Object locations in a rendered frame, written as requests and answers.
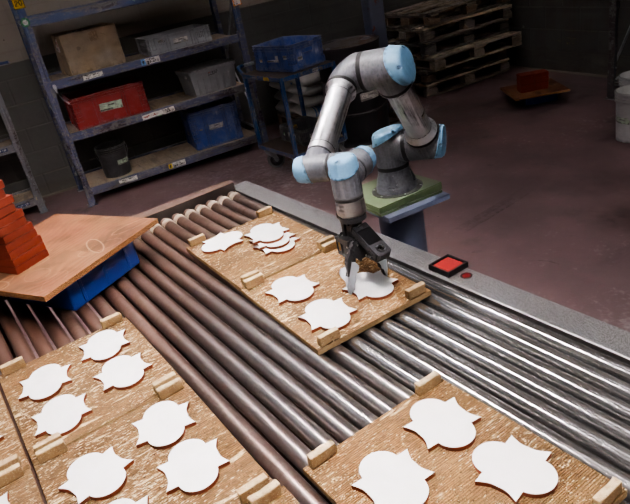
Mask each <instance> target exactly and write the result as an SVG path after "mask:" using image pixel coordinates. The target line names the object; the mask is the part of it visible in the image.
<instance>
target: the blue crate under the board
mask: <svg viewBox="0 0 630 504"><path fill-rule="evenodd" d="M139 263H140V261H139V258H138V255H137V253H136V250H135V247H134V244H133V241H132V242H131V243H129V244H128V245H127V246H125V247H124V248H122V249H121V250H119V251H118V252H117V253H115V254H114V255H112V256H111V257H110V258H108V259H107V260H105V261H104V262H102V263H101V264H100V265H98V266H97V267H95V268H94V269H92V270H91V271H90V272H88V273H87V274H85V275H84V276H83V277H81V278H80V279H78V280H77V281H75V282H74V283H73V284H71V285H70V286H68V287H67V288H65V289H64V290H63V291H61V292H60V293H58V294H57V295H56V296H54V297H53V298H51V299H50V300H48V301H47V302H42V301H35V300H28V299H21V298H13V297H9V298H10V300H11V301H12V302H17V303H24V304H31V305H38V306H45V307H52V308H59V309H66V310H72V311H77V310H78V309H79V308H81V307H82V306H83V305H85V304H86V303H87V302H89V301H90V300H91V299H93V298H94V297H95V296H97V295H98V294H99V293H101V292H102V291H103V290H105V289H106V288H107V287H109V286H110V285H111V284H113V283H114V282H115V281H116V280H118V279H119V278H120V277H122V276H123V275H124V274H126V273H127V272H128V271H130V270H131V269H132V268H134V267H135V266H136V265H138V264H139Z"/></svg>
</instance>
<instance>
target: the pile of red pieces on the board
mask: <svg viewBox="0 0 630 504"><path fill-rule="evenodd" d="M4 187H5V185H4V183H3V181H2V180H0V273H8V274H16V275H19V274H20V273H22V272H23V271H25V270H27V269H28V268H30V267H31V266H33V265H34V264H36V263H38V262H39V261H41V260H42V259H44V258H46V257H47V256H49V253H48V251H47V249H46V247H45V245H44V242H42V241H43V240H42V238H41V235H38V234H37V232H36V230H35V229H34V227H33V224H32V222H30V221H26V218H25V216H24V212H23V210H22V208H15V205H14V203H13V202H15V200H14V198H13V196H12V194H5V192H4V190H3V189H2V188H4Z"/></svg>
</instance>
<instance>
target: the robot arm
mask: <svg viewBox="0 0 630 504"><path fill-rule="evenodd" d="M415 77H416V66H415V63H414V58H413V55H412V53H411V52H410V50H409V49H408V48H407V47H406V46H404V45H390V46H387V47H383V48H377V49H372V50H367V51H361V52H355V53H353V54H351V55H349V56H347V57H346V58H344V59H343V60H342V61H341V62H340V63H339V64H338V65H337V66H336V67H335V69H334V70H333V71H332V73H331V74H330V76H329V78H328V80H327V83H326V86H325V93H326V96H325V99H324V102H323V105H322V108H321V111H320V114H319V117H318V119H317V122H316V125H315V128H314V131H313V134H312V137H311V140H310V143H309V145H308V148H307V151H306V154H305V156H303V155H302V156H300V157H296V158H295V159H294V161H293V164H292V172H293V176H294V178H295V180H296V181H297V182H299V183H304V184H308V183H311V184H313V183H317V182H329V181H331V186H332V191H333V196H334V201H335V205H336V208H335V209H336V211H337V213H336V217H337V218H338V219H339V221H340V223H341V227H342V232H340V234H339V235H337V236H335V240H336V244H337V249H338V254H340V255H342V256H343V257H345V260H344V263H345V267H344V268H341V269H340V271H339V274H340V276H341V277H342V279H343V280H344V281H345V282H346V287H347V290H348V293H349V294H350V295H351V294H352V293H353V291H354V290H355V282H356V274H357V272H358V271H359V265H358V264H357V263H356V259H358V260H360V261H362V259H363V258H365V257H367V256H370V257H371V259H372V260H373V261H375V262H377V265H378V267H379V268H381V271H382V273H383V275H385V276H388V267H387V260H386V258H388V257H390V253H391V248H390V247H389V246H388V245H387V244H386V243H385V242H384V241H383V240H382V239H381V237H380V236H379V235H378V234H377V233H376V232H375V231H374V230H373V229H372V228H371V227H370V226H369V225H368V224H367V223H366V222H364V223H362V222H361V221H363V220H365V219H366V217H367V215H366V204H365V198H364V194H363V188H362V181H363V180H364V179H365V178H366V177H367V176H368V175H369V174H370V173H371V172H372V171H373V168H374V167H375V165H377V170H378V177H377V185H376V189H377V193H378V194H380V195H385V196H392V195H399V194H403V193H406V192H409V191H411V190H413V189H414V188H415V187H416V186H417V185H418V184H417V179H416V177H415V175H414V173H413V172H412V170H411V168H410V166H409V161H415V160H425V159H436V158H442V157H443V156H444V155H445V152H446V128H445V125H444V124H436V122H435V121H434V120H433V119H432V118H430V117H428V116H427V114H426V112H425V110H424V108H423V106H422V104H421V102H420V100H419V98H418V96H417V94H416V92H415V90H414V88H413V86H412V84H413V82H414V80H415ZM371 90H377V91H378V93H379V94H380V95H381V96H382V97H383V98H386V99H388V100H389V102H390V104H391V106H392V108H393V109H394V111H395V113H396V115H397V116H398V118H399V120H400V122H401V124H402V125H403V126H402V125H401V124H393V125H390V126H387V127H384V128H381V129H379V130H378V131H376V132H375V133H374V134H373V135H372V148H373V150H374V151H373V150H372V149H371V148H369V147H367V146H358V147H356V148H353V149H352V150H351V151H345V152H336V153H335V150H336V147H337V144H338V141H339V137H340V134H341V131H342V128H343V124H344V121H345V118H346V115H347V112H348V108H349V105H350V102H352V101H353V100H354V99H355V97H356V94H358V93H360V92H363V91H371ZM403 127H404V129H403ZM341 235H342V236H341ZM339 236H340V237H339ZM338 242H339V243H340V246H341V250H339V246H338Z"/></svg>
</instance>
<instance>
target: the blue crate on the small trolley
mask: <svg viewBox="0 0 630 504"><path fill-rule="evenodd" d="M321 38H322V37H321V35H294V36H282V37H279V38H275V39H272V40H269V41H266V42H263V43H260V44H257V45H253V46H251V47H253V48H252V49H253V51H252V52H254V56H255V60H256V64H255V65H256V70H257V71H262V72H297V71H300V70H302V69H305V68H308V67H311V66H313V65H316V64H319V63H322V62H324V60H325V54H323V50H324V49H323V48H322V45H323V44H322V42H321V41H322V40H321Z"/></svg>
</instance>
